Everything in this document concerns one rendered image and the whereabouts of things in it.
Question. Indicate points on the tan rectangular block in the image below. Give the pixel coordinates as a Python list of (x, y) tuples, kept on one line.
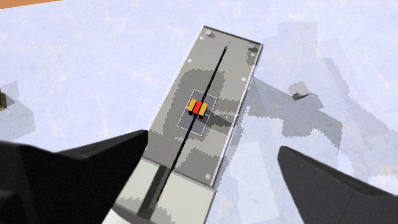
[(3, 104)]

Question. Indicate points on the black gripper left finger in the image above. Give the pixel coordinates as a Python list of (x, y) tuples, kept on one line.
[(74, 186)]

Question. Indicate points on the small white cube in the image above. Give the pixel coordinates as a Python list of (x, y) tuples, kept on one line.
[(298, 90)]

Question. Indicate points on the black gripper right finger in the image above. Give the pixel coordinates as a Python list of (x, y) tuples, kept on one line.
[(324, 195)]

